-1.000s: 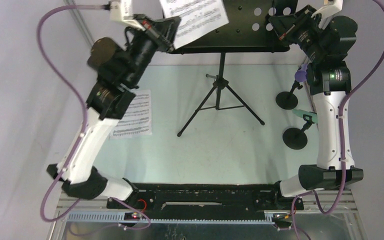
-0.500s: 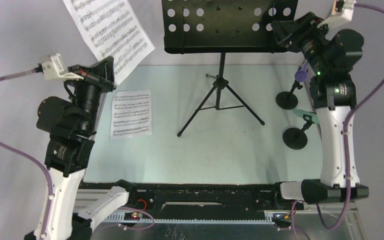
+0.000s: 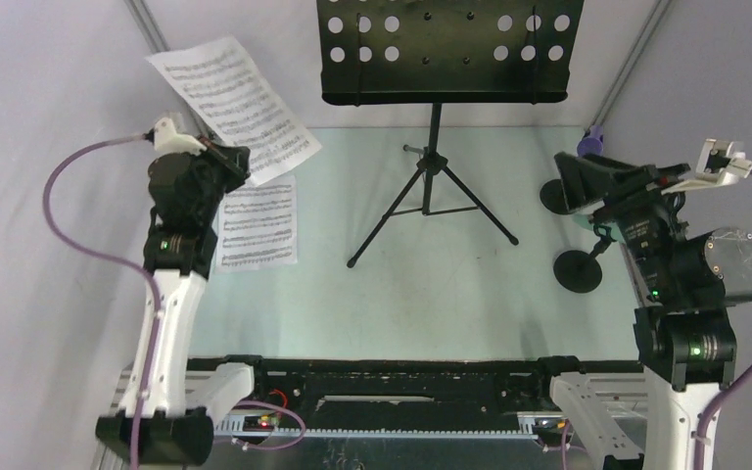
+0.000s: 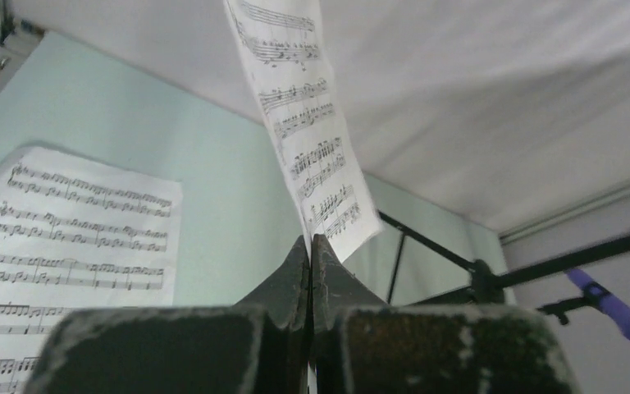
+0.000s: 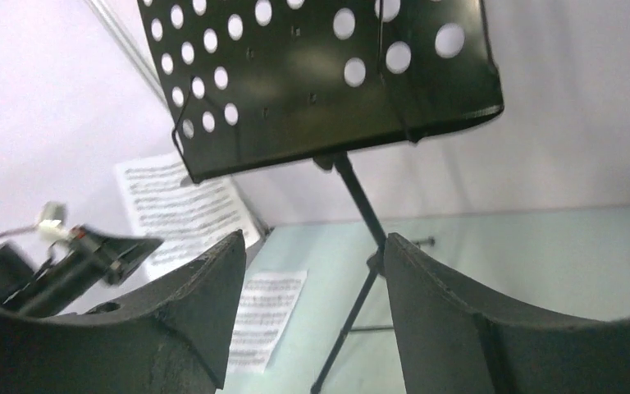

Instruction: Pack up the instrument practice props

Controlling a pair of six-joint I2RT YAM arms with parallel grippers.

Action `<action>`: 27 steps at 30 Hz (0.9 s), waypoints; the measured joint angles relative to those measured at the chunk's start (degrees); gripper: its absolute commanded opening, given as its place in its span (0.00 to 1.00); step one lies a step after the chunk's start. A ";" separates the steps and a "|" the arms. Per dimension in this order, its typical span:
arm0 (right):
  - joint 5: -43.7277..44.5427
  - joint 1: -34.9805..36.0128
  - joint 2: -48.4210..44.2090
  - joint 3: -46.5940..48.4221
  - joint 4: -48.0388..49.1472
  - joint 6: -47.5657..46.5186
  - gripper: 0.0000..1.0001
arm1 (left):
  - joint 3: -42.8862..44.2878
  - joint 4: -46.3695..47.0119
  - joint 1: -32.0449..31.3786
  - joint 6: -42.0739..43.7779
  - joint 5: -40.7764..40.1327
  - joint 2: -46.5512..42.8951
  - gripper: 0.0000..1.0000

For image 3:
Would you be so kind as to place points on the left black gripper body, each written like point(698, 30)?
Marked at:
point(219, 176)

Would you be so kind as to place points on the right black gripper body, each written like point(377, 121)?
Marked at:
point(633, 199)

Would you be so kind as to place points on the white sheet music page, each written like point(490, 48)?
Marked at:
point(257, 227)
point(222, 84)

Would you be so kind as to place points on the black music stand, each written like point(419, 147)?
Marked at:
point(445, 52)

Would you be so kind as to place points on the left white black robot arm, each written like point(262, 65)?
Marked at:
point(157, 421)

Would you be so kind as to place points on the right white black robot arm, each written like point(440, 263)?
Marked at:
point(686, 345)

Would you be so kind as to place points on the green toy microphone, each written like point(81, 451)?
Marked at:
point(587, 224)

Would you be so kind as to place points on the purple toy microphone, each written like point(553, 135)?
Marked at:
point(592, 142)

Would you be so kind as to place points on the black round microphone stand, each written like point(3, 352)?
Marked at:
point(578, 271)
point(553, 197)

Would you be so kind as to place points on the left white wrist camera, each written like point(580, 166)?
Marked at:
point(168, 136)

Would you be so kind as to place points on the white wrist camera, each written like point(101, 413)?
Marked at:
point(168, 136)
point(721, 163)

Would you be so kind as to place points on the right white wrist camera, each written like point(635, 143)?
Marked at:
point(721, 163)

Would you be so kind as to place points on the aluminium frame rail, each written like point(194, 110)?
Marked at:
point(185, 119)

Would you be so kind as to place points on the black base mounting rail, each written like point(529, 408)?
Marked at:
point(412, 399)

